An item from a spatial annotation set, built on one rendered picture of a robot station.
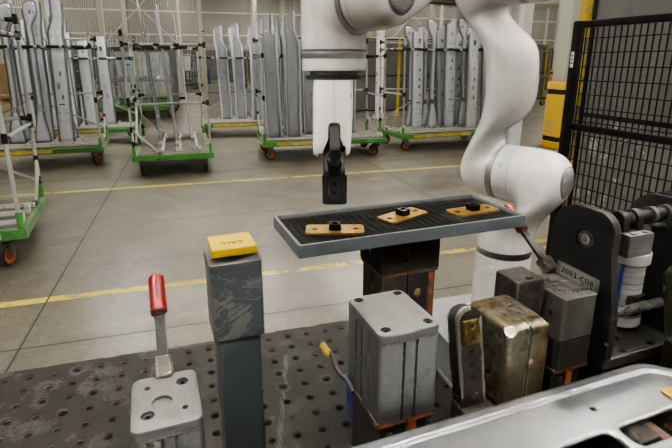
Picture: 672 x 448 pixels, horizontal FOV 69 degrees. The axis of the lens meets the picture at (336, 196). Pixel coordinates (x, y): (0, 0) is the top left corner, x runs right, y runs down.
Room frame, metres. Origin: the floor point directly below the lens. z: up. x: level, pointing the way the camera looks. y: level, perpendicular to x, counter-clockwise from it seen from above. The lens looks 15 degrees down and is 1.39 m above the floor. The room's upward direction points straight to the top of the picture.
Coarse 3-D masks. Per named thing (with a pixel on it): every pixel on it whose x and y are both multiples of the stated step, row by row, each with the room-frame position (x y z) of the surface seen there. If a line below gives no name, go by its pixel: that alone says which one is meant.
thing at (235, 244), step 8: (240, 232) 0.66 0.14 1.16; (248, 232) 0.66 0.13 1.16; (208, 240) 0.62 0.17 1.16; (216, 240) 0.62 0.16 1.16; (224, 240) 0.62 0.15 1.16; (232, 240) 0.62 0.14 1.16; (240, 240) 0.62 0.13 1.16; (248, 240) 0.62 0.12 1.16; (216, 248) 0.59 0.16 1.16; (224, 248) 0.59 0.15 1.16; (232, 248) 0.60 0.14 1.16; (240, 248) 0.60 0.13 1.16; (248, 248) 0.60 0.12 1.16; (256, 248) 0.61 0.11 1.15; (216, 256) 0.59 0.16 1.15; (224, 256) 0.59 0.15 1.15; (232, 256) 0.61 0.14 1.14
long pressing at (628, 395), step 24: (576, 384) 0.53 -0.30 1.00; (600, 384) 0.53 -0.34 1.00; (624, 384) 0.53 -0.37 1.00; (648, 384) 0.53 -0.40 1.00; (504, 408) 0.48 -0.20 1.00; (528, 408) 0.49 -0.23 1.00; (552, 408) 0.49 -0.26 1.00; (576, 408) 0.49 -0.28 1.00; (600, 408) 0.49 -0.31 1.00; (624, 408) 0.49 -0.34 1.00; (648, 408) 0.49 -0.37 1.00; (408, 432) 0.44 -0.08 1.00; (432, 432) 0.44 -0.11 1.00; (456, 432) 0.45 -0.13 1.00; (480, 432) 0.45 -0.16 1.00; (504, 432) 0.45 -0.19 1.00; (528, 432) 0.45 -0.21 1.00; (552, 432) 0.45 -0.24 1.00; (576, 432) 0.45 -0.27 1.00; (600, 432) 0.45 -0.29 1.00
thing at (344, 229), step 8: (328, 224) 0.68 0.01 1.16; (336, 224) 0.66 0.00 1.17; (344, 224) 0.68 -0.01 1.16; (352, 224) 0.68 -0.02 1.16; (360, 224) 0.68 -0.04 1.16; (312, 232) 0.65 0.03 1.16; (320, 232) 0.65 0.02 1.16; (328, 232) 0.65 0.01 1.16; (336, 232) 0.65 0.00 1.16; (344, 232) 0.65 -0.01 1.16; (352, 232) 0.65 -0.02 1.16; (360, 232) 0.65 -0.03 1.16
